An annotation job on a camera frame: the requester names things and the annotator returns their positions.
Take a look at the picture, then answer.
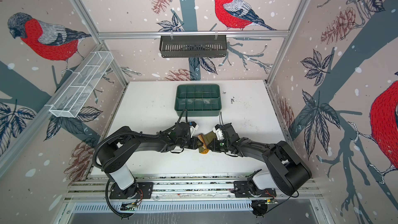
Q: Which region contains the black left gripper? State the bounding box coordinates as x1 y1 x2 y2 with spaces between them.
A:
177 136 205 149

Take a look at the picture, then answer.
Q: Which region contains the olive green striped sock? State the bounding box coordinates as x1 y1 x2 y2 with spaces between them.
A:
197 131 217 154

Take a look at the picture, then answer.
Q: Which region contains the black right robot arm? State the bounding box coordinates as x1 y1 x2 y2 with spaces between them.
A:
207 123 312 196

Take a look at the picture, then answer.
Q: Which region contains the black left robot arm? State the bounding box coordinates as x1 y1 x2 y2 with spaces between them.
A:
92 110 203 199

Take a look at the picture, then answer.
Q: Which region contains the green plastic compartment tray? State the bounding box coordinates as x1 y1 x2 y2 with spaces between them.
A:
174 84 222 117

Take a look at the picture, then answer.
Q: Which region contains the aluminium top crossbar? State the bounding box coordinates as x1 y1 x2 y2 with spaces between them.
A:
97 30 290 40

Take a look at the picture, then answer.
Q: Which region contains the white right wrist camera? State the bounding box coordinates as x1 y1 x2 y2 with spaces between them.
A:
212 124 224 141

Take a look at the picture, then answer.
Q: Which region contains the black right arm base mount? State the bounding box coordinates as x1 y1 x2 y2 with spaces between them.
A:
231 170 277 198

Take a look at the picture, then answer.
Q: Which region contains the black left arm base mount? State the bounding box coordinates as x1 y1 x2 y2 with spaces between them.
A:
109 182 153 200

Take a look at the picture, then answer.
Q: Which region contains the black hanging wire basket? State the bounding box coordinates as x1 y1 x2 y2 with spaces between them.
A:
159 35 228 58

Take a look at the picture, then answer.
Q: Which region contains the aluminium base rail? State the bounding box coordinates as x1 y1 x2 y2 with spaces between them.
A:
66 174 322 203

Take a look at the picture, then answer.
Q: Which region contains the white wire mesh shelf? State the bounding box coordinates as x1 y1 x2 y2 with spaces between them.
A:
49 51 114 118

